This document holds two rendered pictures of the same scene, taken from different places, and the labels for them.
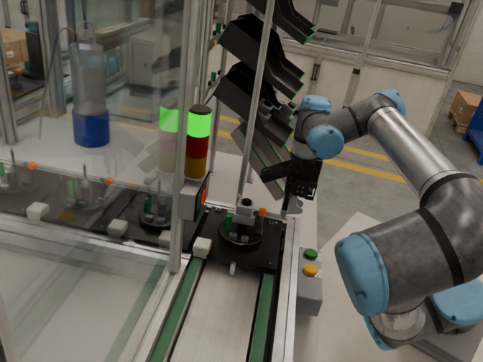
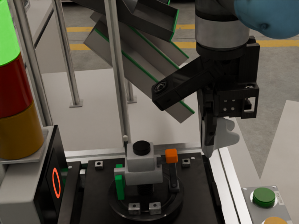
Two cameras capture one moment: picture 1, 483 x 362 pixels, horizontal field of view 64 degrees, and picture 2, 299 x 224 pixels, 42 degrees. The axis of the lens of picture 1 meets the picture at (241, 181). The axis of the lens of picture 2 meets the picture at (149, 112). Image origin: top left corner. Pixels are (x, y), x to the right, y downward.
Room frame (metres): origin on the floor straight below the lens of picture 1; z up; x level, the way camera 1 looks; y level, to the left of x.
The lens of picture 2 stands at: (0.44, 0.00, 1.50)
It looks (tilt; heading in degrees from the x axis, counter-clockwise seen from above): 34 degrees down; 355
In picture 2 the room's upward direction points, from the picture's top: 4 degrees counter-clockwise
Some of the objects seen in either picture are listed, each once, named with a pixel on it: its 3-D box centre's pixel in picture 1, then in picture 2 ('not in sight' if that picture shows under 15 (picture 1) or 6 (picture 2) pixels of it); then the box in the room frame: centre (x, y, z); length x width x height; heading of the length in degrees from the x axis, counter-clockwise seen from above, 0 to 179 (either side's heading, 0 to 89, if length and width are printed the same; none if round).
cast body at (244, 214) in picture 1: (241, 210); (137, 161); (0.95, -0.01, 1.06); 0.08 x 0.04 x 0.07; 85
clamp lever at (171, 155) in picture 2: (258, 219); (167, 169); (0.94, -0.07, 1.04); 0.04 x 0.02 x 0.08; 85
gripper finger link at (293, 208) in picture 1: (292, 209); (221, 139); (0.92, -0.15, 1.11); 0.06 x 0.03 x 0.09; 85
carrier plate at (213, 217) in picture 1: (240, 237); (146, 201); (0.95, -0.02, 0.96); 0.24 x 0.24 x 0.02; 85
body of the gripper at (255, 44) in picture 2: (302, 174); (224, 78); (0.93, -0.16, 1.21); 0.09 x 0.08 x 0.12; 85
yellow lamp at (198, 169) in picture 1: (195, 163); (13, 125); (0.77, 0.11, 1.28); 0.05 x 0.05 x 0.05
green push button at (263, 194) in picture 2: (310, 255); (263, 198); (0.91, -0.24, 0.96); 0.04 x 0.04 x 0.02
